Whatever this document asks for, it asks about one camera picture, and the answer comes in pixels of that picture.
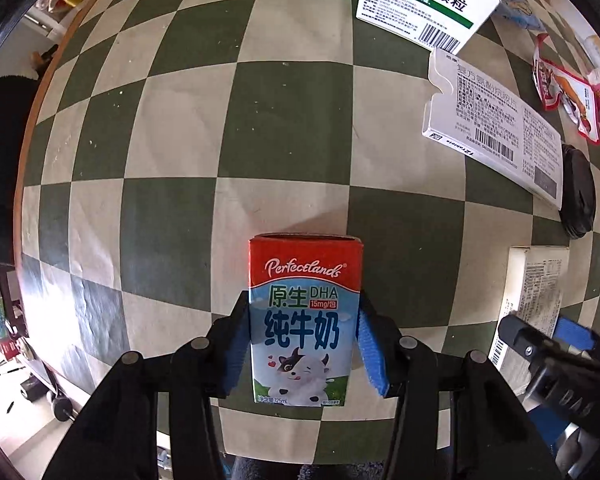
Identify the white medicine box green stripe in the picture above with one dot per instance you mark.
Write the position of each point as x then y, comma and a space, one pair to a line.
420, 5

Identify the white paper packet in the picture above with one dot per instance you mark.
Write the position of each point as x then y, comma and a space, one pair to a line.
592, 47

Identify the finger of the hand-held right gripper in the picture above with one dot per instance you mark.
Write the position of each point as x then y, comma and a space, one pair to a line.
520, 335
575, 335

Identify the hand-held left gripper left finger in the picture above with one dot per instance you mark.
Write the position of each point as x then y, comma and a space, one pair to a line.
235, 360

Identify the white printed box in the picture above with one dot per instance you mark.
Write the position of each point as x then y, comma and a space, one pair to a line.
530, 285

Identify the flat white medicine box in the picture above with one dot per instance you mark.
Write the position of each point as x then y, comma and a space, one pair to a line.
490, 120

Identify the dumbbell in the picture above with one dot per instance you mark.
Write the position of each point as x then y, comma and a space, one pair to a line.
60, 404

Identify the black jacket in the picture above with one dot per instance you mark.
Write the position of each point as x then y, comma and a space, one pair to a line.
5, 160

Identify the light blue snack wrapper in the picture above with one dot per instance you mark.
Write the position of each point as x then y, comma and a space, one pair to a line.
520, 10

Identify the black round lid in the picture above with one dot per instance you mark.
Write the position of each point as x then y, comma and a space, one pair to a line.
577, 190

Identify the red and blue milk carton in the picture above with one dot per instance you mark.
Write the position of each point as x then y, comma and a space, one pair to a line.
300, 285

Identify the green checkered tablecloth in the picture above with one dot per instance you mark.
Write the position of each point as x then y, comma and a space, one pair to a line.
180, 110

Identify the red snack packet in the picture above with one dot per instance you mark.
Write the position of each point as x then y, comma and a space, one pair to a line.
565, 90

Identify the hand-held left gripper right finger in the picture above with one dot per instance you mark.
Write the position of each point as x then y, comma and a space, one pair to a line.
372, 355

